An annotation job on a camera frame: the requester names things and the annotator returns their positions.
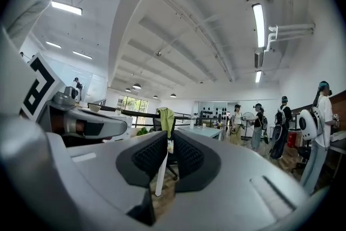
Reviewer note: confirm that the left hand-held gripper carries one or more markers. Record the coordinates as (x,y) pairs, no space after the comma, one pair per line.
(40,84)

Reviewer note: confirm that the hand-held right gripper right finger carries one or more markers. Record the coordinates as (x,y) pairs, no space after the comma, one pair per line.
(238,170)

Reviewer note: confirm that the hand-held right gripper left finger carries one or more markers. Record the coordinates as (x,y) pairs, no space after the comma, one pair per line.
(108,167)

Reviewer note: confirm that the beige bowl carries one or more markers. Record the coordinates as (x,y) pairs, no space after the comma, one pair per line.
(94,108)

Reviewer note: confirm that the small variegated potted plant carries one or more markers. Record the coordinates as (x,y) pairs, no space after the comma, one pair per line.
(118,110)

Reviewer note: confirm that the large window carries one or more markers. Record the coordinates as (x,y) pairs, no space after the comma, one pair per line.
(133,105)

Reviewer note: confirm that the leafy green plant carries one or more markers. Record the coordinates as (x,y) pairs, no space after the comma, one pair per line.
(142,131)

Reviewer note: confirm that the black railing with dark handrail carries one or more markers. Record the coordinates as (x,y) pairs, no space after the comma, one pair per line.
(140,113)

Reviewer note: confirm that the white round device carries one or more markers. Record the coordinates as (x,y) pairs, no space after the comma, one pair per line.
(72,94)

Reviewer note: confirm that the standing fan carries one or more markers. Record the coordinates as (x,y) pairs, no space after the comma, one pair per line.
(247,117)

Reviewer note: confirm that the red box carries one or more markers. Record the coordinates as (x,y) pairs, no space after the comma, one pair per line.
(291,139)

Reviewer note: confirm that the black office chair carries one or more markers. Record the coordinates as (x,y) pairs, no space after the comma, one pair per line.
(170,165)
(302,152)

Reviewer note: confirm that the rack of black headsets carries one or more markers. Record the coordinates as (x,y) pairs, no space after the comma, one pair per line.
(213,112)

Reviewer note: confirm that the green cloth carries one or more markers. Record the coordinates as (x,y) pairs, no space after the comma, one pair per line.
(166,119)

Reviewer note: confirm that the grey backpack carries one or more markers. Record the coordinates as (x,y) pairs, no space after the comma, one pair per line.
(279,119)

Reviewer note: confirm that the long ceiling light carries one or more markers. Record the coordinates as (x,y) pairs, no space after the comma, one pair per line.
(66,8)
(258,76)
(259,25)
(82,55)
(53,45)

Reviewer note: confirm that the white round backpack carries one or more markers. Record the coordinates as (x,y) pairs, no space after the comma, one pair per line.
(307,124)

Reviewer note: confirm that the silver hanging ceiling fixture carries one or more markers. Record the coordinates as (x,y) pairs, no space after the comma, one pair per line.
(158,53)

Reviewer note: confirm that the ceiling air vent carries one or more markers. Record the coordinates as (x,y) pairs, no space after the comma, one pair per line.
(258,58)

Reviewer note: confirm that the white ceiling pipe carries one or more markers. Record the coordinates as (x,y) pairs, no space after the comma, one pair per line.
(292,27)

